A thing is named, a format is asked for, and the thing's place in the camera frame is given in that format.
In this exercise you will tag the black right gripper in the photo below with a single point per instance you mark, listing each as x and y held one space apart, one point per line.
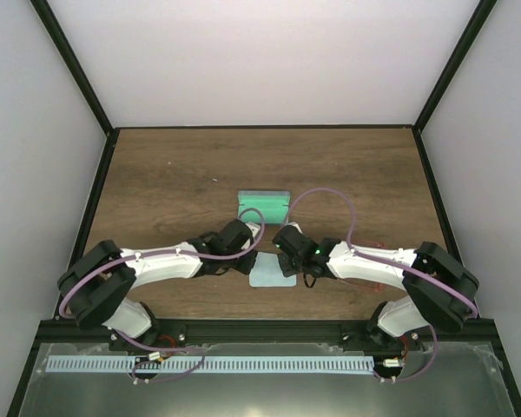
286 268

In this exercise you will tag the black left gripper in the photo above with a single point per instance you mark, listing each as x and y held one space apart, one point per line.
247 265

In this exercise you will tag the light blue cleaning cloth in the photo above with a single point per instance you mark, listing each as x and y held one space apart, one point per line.
266 273

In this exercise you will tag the light blue glasses case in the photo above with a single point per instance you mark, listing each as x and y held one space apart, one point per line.
272 205

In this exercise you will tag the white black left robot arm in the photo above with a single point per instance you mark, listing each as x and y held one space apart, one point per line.
95 289

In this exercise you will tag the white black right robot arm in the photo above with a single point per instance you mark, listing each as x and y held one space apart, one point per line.
439 291

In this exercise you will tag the red transparent sunglasses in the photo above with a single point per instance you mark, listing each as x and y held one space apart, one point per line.
370 287

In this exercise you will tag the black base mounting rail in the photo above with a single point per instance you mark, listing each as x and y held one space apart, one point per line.
350 335

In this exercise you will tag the light blue slotted cable duct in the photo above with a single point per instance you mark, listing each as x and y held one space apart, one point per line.
212 364

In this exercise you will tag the black right frame post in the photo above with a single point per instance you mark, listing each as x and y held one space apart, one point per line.
462 47

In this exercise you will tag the black aluminium frame post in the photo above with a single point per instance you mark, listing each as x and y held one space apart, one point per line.
68 55

